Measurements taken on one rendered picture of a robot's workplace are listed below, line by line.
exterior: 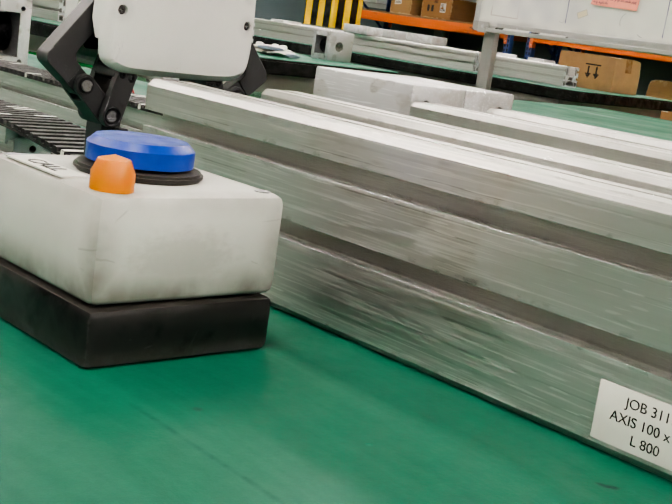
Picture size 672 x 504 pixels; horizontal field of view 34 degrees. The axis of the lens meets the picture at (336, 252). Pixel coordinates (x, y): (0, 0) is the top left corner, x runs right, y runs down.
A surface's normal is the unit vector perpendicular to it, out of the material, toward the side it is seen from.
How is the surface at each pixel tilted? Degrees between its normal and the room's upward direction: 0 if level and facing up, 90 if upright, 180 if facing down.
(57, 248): 90
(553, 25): 90
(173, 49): 98
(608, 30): 90
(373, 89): 90
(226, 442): 0
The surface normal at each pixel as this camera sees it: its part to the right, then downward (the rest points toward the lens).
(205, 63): 0.66, 0.40
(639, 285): -0.73, 0.04
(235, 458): 0.15, -0.97
